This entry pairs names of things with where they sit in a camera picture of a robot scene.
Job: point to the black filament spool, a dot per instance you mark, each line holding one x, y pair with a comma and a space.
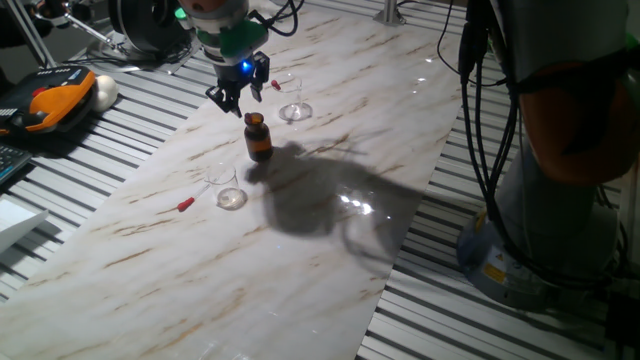
135, 25

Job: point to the orange black teach pendant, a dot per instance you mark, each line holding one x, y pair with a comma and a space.
55, 100

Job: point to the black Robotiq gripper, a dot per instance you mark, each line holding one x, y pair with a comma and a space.
235, 77

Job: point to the aluminium frame strut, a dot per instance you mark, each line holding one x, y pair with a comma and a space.
33, 37

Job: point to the aluminium frame post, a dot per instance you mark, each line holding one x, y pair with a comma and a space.
390, 15

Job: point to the white paper sheet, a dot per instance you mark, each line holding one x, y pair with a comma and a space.
15, 220

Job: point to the small metal tripod device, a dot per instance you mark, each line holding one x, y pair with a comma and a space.
87, 25

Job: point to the dark grey flat sheet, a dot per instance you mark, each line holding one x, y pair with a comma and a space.
125, 60

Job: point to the dark sleeved forearm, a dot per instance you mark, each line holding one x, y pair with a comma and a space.
15, 30

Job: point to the clear glass beaker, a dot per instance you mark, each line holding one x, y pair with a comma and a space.
230, 199
295, 112

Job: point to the brown glass bottle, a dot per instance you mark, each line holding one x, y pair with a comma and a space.
257, 142

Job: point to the white round object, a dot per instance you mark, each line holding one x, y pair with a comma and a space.
106, 90

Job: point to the black keyboard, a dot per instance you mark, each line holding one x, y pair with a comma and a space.
10, 160

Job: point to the marble pattern sheet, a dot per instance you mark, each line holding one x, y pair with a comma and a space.
200, 280

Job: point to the person hand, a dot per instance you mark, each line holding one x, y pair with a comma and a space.
50, 10

